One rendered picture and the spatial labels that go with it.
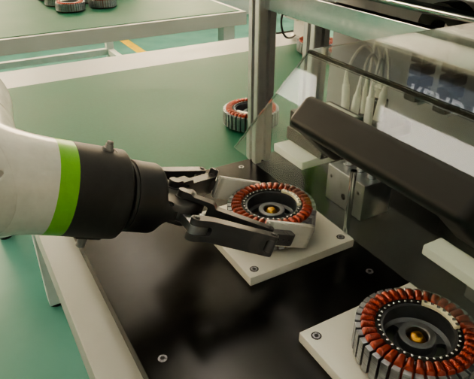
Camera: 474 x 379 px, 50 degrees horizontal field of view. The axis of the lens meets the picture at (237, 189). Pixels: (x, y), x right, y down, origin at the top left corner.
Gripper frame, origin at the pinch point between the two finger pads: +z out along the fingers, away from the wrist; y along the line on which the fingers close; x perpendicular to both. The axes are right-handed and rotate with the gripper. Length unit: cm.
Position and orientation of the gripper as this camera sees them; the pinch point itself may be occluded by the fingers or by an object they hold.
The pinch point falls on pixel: (270, 211)
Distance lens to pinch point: 64.2
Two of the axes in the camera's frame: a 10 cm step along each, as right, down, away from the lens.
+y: 4.9, 4.4, -7.5
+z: 8.0, 1.1, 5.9
